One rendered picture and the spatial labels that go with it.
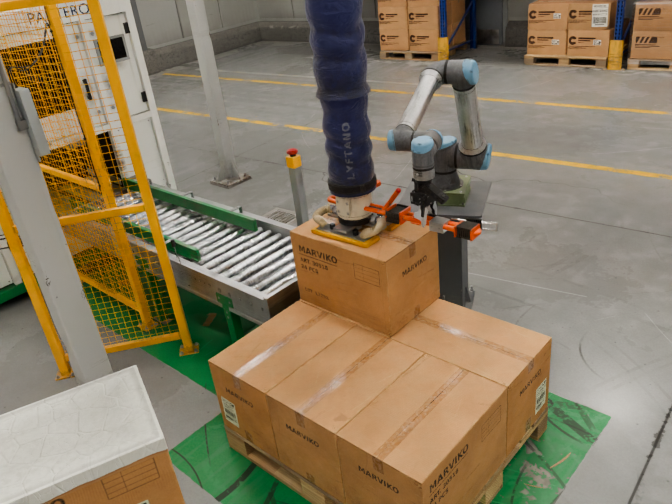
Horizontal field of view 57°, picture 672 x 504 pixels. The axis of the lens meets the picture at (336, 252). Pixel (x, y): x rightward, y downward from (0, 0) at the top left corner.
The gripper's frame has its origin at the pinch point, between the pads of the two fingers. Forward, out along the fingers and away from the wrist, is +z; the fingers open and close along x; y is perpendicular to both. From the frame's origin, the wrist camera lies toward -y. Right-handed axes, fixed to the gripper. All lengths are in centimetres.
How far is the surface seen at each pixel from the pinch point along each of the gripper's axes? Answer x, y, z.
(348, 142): 8.4, 34.7, -34.1
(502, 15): -828, 399, 62
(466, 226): 1.9, -19.0, -3.0
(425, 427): 60, -35, 52
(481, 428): 44, -49, 58
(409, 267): 4.3, 9.5, 23.5
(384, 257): 18.0, 12.4, 12.3
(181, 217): -13, 217, 52
